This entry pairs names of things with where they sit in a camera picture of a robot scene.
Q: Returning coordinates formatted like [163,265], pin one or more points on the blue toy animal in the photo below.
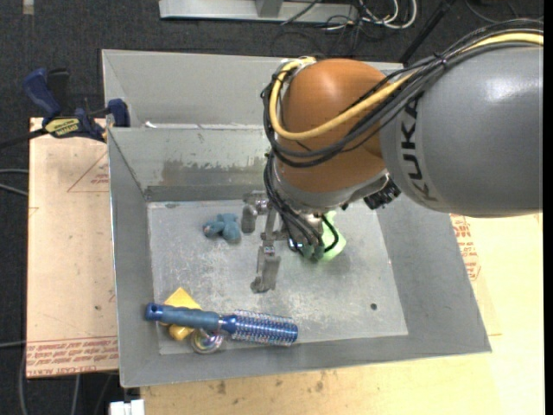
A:
[224,227]

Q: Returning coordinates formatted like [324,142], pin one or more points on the shiny metal round object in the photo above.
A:
[206,343]

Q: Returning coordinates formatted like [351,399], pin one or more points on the brown cardboard board, red print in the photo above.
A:
[69,249]

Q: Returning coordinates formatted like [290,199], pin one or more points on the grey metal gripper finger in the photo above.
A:
[249,221]
[268,270]

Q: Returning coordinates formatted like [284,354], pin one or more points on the grey metal bin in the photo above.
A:
[207,270]

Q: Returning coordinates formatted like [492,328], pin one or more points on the yellow flat block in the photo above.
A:
[180,298]

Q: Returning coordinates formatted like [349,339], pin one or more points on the blue hairbrush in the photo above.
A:
[259,329]

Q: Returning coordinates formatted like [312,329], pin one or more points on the light green plastic object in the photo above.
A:
[338,240]

